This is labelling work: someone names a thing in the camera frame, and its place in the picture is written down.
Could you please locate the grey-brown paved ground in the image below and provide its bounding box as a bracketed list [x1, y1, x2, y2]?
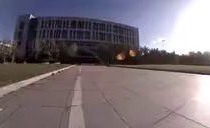
[0, 65, 210, 128]

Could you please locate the large curved glass building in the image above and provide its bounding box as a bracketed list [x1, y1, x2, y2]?
[13, 13, 140, 65]

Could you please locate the white painted line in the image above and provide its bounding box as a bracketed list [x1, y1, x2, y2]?
[68, 66, 86, 128]

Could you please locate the row of trees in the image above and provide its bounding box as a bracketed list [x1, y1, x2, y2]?
[0, 39, 141, 65]

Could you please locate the floodlight mast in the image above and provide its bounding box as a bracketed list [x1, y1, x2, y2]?
[161, 39, 167, 52]

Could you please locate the grass strip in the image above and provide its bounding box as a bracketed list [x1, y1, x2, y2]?
[108, 63, 210, 76]

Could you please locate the dense dark tree row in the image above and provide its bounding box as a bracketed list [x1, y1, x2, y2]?
[138, 47, 210, 66]

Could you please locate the pale concrete kerb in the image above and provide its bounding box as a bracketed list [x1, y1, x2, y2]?
[0, 64, 76, 102]

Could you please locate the grass lawn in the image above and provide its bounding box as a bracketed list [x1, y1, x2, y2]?
[0, 62, 73, 90]

